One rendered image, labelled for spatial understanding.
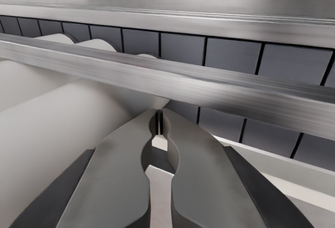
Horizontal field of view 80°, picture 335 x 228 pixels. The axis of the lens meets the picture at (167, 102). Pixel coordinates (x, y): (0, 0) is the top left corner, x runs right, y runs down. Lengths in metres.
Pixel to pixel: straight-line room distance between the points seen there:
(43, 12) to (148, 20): 0.13
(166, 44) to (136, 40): 0.03
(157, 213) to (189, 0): 0.27
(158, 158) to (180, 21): 0.16
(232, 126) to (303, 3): 0.11
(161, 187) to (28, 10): 0.26
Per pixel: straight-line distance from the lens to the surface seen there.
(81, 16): 0.23
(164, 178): 0.25
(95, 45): 0.19
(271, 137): 0.18
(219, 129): 0.18
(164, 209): 0.30
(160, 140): 0.16
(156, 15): 0.17
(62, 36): 0.24
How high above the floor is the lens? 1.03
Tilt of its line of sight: 52 degrees down
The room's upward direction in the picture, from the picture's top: 133 degrees counter-clockwise
